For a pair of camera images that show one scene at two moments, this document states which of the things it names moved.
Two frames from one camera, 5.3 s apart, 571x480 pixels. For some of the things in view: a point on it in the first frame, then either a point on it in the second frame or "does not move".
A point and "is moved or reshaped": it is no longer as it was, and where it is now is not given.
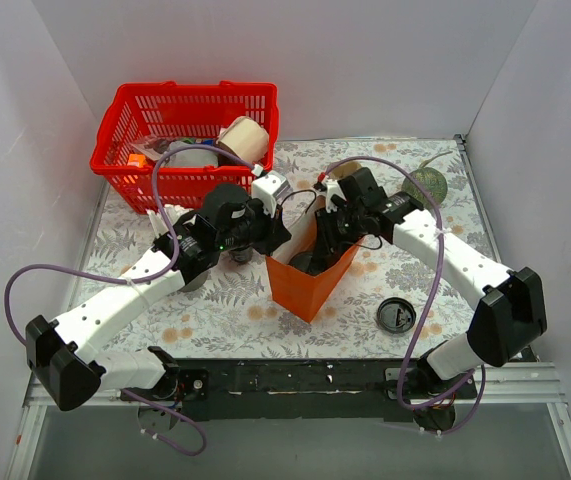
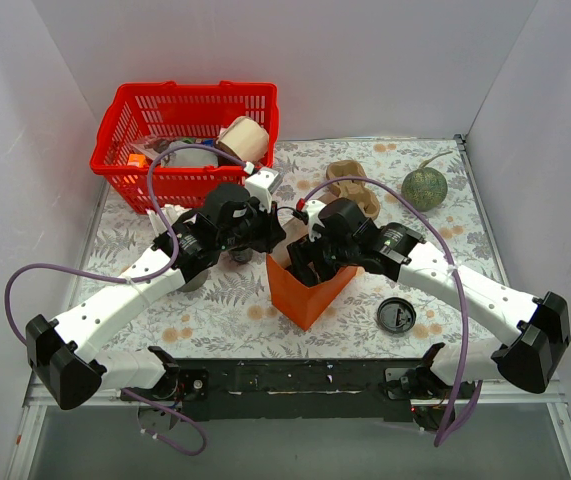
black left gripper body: (273, 234) does not move
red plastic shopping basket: (169, 146) does not move
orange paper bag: (307, 294) is moved or reshaped
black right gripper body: (329, 229) to (304, 255)
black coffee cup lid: (396, 314) does not move
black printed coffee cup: (240, 255) does not move
